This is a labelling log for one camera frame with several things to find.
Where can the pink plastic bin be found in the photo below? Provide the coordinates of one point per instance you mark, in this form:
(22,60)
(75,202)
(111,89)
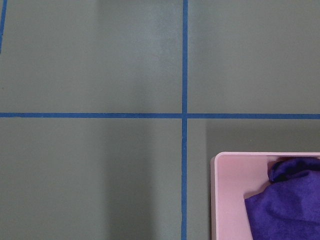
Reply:
(235,176)

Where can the purple cloth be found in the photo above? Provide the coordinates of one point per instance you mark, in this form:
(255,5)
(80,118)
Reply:
(289,208)

